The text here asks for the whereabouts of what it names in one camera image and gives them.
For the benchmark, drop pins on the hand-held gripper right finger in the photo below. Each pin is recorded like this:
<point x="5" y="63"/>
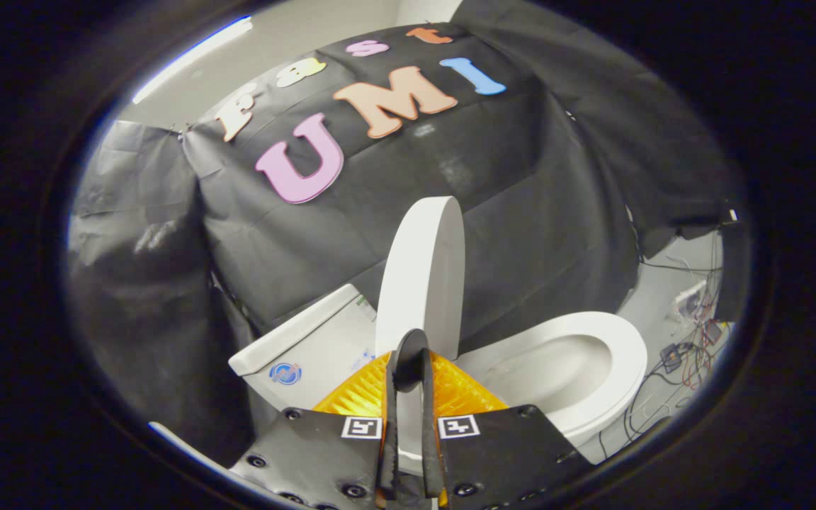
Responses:
<point x="431" y="439"/>

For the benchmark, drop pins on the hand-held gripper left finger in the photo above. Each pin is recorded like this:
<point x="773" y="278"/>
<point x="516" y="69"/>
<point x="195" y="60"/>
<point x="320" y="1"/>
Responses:
<point x="388" y="439"/>

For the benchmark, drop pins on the white toilet lid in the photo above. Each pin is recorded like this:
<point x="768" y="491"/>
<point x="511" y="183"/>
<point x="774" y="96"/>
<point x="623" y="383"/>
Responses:
<point x="422" y="269"/>

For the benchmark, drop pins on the white toilet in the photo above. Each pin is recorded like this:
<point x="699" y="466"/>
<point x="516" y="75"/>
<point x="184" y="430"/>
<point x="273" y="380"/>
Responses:
<point x="309" y="354"/>

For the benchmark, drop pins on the white toilet seat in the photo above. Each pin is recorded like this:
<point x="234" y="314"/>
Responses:
<point x="620" y="354"/>

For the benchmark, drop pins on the black power adapter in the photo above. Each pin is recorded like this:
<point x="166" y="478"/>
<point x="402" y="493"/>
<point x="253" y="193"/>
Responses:
<point x="670" y="356"/>

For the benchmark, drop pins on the black backdrop cloth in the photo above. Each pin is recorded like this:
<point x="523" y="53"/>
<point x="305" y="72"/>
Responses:
<point x="521" y="177"/>

